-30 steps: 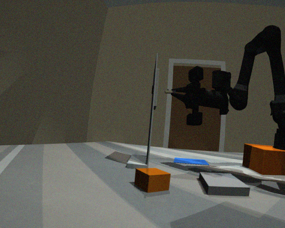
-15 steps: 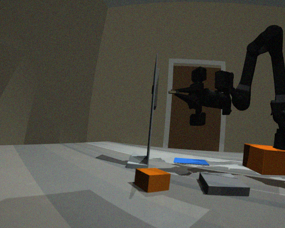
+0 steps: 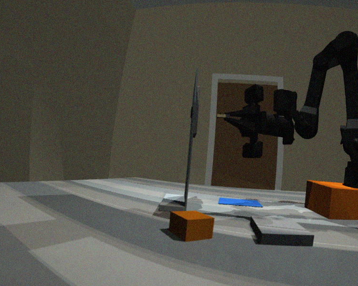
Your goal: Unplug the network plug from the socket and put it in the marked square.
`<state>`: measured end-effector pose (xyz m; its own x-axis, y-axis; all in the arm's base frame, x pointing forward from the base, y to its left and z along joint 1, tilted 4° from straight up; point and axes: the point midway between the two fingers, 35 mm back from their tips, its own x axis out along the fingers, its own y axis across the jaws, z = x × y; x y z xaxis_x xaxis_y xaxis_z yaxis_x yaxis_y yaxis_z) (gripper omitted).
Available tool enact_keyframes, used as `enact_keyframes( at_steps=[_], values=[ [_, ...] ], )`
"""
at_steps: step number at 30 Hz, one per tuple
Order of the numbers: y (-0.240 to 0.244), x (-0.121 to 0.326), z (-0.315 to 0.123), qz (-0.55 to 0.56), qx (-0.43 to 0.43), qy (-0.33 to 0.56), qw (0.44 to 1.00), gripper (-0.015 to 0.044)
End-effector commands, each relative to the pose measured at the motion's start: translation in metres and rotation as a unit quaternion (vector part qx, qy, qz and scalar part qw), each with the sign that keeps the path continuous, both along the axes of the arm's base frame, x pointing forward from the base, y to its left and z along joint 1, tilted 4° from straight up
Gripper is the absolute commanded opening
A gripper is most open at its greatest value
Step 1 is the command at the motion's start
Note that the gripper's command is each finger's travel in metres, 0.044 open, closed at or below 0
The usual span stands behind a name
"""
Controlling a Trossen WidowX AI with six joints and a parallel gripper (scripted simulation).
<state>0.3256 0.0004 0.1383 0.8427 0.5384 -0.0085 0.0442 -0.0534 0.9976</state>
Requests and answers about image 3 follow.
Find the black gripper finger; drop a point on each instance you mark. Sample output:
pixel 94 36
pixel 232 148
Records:
pixel 246 128
pixel 248 110

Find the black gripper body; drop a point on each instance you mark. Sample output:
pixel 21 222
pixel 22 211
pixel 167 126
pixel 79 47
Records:
pixel 265 123

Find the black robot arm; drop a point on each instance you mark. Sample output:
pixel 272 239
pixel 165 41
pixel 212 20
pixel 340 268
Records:
pixel 343 50

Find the blue flat square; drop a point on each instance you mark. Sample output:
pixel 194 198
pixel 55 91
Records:
pixel 239 202

